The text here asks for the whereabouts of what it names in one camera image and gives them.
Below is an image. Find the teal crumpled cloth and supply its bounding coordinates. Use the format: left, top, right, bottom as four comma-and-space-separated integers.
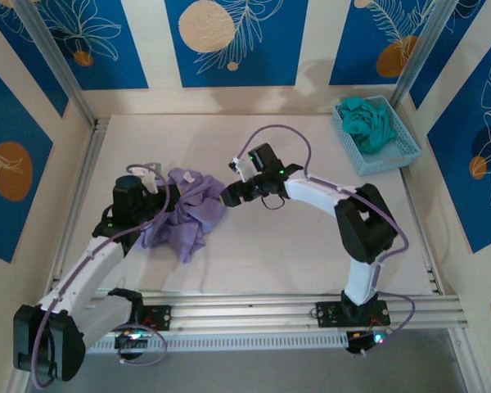
337, 97, 397, 156

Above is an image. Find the purple t-shirt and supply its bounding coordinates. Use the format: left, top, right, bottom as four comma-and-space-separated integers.
141, 167, 228, 264

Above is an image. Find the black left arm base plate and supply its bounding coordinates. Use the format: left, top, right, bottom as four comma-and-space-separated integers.
141, 305, 173, 331

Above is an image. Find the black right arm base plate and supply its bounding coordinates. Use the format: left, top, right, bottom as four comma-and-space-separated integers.
315, 300, 392, 328

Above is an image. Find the light blue perforated plastic basket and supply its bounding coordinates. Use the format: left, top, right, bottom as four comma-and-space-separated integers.
333, 95, 422, 177

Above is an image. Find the aluminium table side rail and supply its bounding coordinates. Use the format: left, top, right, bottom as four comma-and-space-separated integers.
50, 118, 111, 287
399, 167, 446, 296

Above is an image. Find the white slotted cable duct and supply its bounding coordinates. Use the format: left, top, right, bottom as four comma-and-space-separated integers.
85, 330, 349, 355

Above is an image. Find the black controller board with lights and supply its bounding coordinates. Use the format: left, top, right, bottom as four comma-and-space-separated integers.
345, 329, 390, 358
114, 330, 149, 361

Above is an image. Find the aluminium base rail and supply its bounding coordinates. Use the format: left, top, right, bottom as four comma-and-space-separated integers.
88, 291, 470, 329

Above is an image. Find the aluminium frame post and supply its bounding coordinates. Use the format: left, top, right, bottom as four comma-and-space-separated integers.
390, 0, 455, 108
14, 0, 98, 126

